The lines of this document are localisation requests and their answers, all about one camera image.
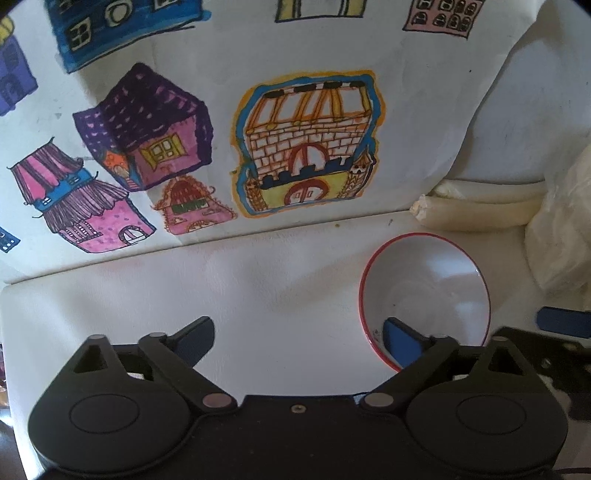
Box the cream rolled stick front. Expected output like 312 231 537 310
410 195 543 232

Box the colourful houses drawing paper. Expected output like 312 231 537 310
1 1 542 284

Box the cream rolled stick rear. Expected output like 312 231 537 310
432 180 547 204

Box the cream rolled stick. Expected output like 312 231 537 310
432 180 547 204
410 195 543 232

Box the plastic bag of white rolls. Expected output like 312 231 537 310
525 147 590 293

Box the white cartoon table mat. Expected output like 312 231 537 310
0 211 591 480

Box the white red-rimmed bowl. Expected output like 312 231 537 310
358 232 492 372

